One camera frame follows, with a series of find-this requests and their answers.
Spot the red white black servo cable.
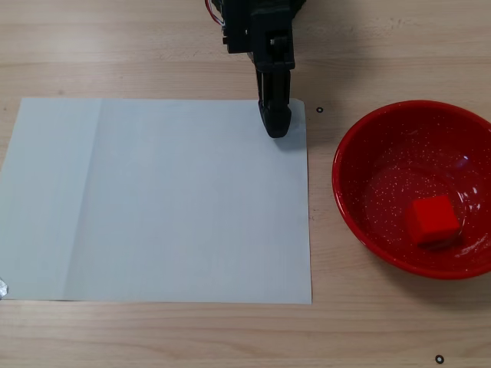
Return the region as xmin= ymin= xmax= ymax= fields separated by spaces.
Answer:
xmin=204 ymin=0 xmax=226 ymax=28

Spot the red cube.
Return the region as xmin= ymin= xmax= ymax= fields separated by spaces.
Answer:
xmin=406 ymin=194 xmax=461 ymax=248

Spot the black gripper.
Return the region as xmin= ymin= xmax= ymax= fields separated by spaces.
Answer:
xmin=221 ymin=0 xmax=297 ymax=140

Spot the white paper sheet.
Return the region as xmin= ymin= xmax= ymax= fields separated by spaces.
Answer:
xmin=0 ymin=97 xmax=314 ymax=307

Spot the red speckled bowl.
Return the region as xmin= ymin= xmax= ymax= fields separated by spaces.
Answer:
xmin=331 ymin=100 xmax=491 ymax=280

